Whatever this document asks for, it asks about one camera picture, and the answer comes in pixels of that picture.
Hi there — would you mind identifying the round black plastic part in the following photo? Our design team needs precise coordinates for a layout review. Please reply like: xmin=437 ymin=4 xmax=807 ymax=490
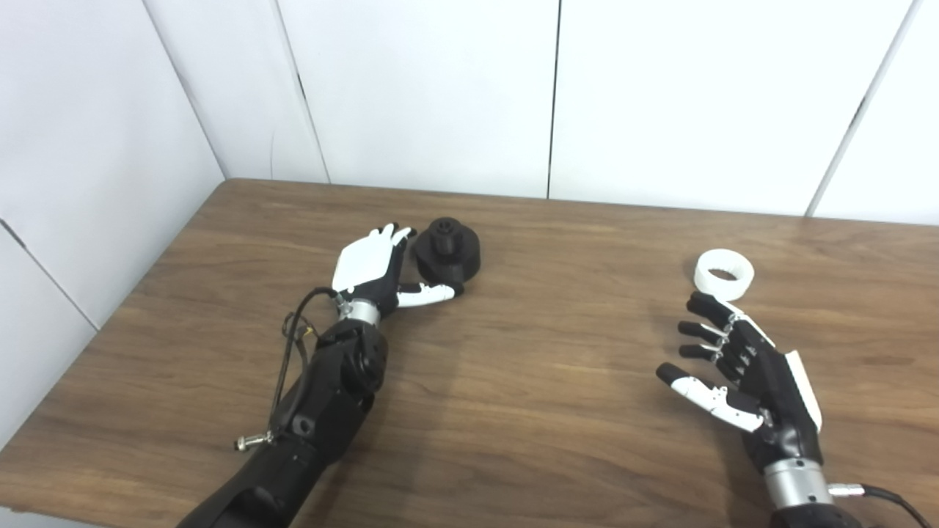
xmin=411 ymin=218 xmax=483 ymax=288

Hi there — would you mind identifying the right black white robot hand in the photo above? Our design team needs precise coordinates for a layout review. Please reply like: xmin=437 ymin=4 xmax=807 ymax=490
xmin=656 ymin=291 xmax=824 ymax=470

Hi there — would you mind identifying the white toothed plastic ring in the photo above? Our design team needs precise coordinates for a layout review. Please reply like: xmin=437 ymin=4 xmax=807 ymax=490
xmin=694 ymin=249 xmax=755 ymax=301

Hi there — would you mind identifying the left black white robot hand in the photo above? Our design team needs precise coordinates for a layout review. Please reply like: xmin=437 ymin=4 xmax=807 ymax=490
xmin=332 ymin=223 xmax=465 ymax=321

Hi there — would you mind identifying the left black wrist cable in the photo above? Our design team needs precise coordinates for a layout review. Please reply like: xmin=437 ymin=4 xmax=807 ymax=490
xmin=233 ymin=287 xmax=340 ymax=452

